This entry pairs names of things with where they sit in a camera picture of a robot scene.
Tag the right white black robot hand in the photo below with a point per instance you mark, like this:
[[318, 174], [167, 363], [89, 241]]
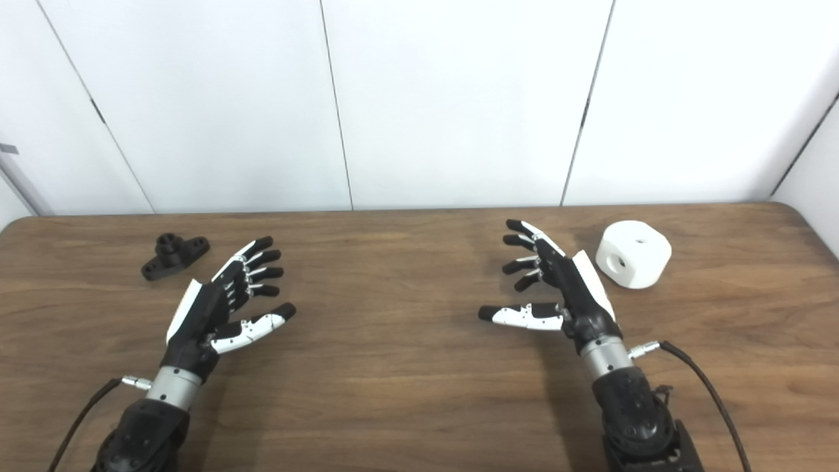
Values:
[[580, 295]]

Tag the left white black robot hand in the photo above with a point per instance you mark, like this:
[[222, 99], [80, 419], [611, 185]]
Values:
[[196, 321]]

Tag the round white plastic piece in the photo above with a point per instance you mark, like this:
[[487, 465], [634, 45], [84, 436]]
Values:
[[639, 259]]

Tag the black flanged holder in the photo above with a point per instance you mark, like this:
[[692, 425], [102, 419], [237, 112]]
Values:
[[174, 255]]

